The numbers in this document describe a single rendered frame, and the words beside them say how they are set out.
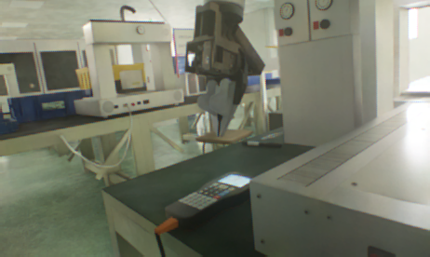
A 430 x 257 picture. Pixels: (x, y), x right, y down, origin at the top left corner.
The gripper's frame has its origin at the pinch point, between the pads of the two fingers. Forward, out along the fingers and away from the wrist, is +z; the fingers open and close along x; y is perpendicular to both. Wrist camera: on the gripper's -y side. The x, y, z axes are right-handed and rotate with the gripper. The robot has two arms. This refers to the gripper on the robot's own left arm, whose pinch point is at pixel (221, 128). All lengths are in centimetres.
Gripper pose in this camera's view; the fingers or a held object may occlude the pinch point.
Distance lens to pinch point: 51.2
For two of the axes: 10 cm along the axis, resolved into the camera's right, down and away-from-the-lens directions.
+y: -6.9, -0.6, -7.2
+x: 7.2, 0.4, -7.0
